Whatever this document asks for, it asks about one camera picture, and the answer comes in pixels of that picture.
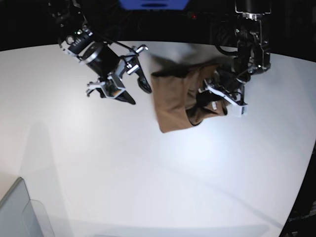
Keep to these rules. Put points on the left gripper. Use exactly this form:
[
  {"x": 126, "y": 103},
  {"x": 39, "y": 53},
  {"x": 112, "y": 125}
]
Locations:
[{"x": 227, "y": 85}]

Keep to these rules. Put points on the grey plastic bin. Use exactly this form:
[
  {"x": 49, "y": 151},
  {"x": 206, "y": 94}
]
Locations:
[{"x": 21, "y": 216}]

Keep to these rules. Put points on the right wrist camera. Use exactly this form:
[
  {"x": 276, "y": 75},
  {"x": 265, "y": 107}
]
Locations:
[{"x": 112, "y": 87}]

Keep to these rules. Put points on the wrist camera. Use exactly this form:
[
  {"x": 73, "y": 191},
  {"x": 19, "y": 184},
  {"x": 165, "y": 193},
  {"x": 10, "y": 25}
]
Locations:
[
  {"x": 112, "y": 87},
  {"x": 238, "y": 110}
]

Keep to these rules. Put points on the blue box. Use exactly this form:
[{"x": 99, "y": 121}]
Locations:
[{"x": 154, "y": 4}]

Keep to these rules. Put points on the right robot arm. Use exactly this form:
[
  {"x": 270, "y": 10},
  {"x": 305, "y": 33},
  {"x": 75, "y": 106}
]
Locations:
[{"x": 76, "y": 34}]

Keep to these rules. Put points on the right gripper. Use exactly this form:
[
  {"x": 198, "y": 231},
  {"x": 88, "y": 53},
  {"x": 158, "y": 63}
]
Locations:
[{"x": 104, "y": 62}]

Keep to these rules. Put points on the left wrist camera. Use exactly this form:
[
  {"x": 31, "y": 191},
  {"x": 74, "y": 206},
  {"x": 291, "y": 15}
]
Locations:
[{"x": 238, "y": 110}]

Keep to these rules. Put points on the black power strip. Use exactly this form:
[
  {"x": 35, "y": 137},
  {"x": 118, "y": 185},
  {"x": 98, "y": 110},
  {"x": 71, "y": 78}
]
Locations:
[{"x": 198, "y": 15}]

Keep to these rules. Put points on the brown t-shirt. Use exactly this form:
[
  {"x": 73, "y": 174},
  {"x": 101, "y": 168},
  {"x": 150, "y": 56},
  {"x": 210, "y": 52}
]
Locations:
[{"x": 177, "y": 101}]

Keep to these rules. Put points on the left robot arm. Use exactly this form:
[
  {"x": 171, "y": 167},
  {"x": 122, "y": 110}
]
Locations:
[{"x": 252, "y": 57}]

